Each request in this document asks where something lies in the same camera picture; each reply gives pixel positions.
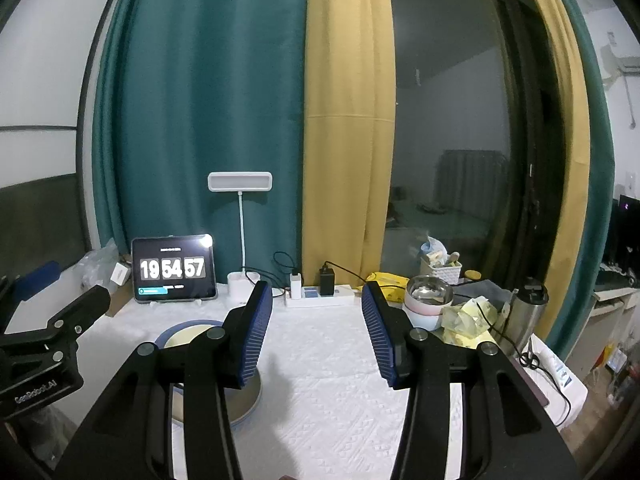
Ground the beige plate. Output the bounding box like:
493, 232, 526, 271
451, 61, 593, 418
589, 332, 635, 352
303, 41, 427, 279
172, 375, 263, 428

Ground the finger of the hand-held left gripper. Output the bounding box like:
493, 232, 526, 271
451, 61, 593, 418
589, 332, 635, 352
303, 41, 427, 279
45, 284, 112, 356
7, 260, 62, 306

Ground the long black cable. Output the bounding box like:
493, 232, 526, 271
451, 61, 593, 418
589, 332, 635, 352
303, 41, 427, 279
492, 320, 572, 429

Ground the black monitor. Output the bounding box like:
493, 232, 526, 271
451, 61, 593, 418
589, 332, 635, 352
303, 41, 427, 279
602, 195, 640, 268

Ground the white plastic basket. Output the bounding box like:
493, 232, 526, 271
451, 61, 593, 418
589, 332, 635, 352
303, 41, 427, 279
420, 255, 462, 283

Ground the tablet showing clock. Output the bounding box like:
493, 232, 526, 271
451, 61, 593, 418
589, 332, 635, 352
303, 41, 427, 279
131, 234, 219, 305

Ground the teal curtain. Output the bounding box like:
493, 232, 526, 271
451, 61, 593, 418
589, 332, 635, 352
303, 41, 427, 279
90, 0, 311, 291
545, 0, 617, 376

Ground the pink steel-lined bowl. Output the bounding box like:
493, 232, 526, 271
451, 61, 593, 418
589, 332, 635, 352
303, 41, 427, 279
404, 276, 455, 317

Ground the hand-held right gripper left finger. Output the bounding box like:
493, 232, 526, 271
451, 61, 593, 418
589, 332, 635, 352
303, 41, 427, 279
57, 281, 274, 480

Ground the printed yellow tissue pack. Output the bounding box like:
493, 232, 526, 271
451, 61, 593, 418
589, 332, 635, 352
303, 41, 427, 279
442, 327, 496, 351

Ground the white tv stand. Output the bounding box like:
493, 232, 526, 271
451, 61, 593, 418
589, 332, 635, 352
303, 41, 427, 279
590, 265, 640, 322

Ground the dark glass sliding door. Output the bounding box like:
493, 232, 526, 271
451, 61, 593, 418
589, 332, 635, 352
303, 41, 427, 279
385, 0, 556, 291

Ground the light blue bowl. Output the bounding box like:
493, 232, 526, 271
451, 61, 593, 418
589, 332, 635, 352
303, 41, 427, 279
405, 307, 443, 332

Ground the black charger cable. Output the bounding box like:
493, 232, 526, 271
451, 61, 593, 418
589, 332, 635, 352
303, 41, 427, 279
322, 260, 371, 289

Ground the white flat package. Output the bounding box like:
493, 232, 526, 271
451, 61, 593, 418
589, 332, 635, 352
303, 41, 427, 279
530, 335, 589, 411

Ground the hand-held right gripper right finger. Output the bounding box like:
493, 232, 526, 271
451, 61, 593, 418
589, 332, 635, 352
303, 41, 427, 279
360, 281, 583, 480

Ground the air conditioner cable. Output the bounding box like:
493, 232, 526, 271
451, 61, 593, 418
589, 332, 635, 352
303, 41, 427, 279
622, 72, 639, 129

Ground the grey cloth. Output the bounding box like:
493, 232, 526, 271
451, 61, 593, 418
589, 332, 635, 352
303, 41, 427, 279
452, 280, 511, 311

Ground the yellow curtain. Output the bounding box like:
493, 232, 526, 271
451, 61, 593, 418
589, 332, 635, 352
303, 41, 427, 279
510, 0, 593, 341
300, 0, 398, 288

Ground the white quilted tablecloth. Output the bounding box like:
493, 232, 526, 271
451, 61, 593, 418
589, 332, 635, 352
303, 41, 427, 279
7, 292, 506, 480

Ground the blue packet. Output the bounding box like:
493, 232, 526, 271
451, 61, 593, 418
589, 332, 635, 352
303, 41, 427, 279
419, 237, 446, 263

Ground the white power strip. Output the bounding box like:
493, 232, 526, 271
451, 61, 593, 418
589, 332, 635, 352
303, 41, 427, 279
285, 284, 363, 308

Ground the brown cardboard box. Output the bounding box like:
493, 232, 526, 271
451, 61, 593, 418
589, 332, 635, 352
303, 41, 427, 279
105, 285, 136, 319

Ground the clear plastic bag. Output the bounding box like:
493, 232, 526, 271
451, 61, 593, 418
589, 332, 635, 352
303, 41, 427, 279
75, 240, 121, 286

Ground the white desk lamp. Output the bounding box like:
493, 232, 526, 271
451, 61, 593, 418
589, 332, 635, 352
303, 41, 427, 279
207, 171, 274, 302

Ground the yellow packet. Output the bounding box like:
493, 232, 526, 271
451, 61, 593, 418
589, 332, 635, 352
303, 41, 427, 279
356, 271, 412, 303

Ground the looped black cable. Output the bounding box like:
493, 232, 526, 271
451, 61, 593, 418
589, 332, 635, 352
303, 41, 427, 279
272, 251, 301, 291

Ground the open pale yellow tissue pack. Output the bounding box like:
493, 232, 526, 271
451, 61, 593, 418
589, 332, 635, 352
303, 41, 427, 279
440, 297, 506, 336

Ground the steel thermos bottle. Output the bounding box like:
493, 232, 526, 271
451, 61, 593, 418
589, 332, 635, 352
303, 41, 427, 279
497, 277, 549, 356

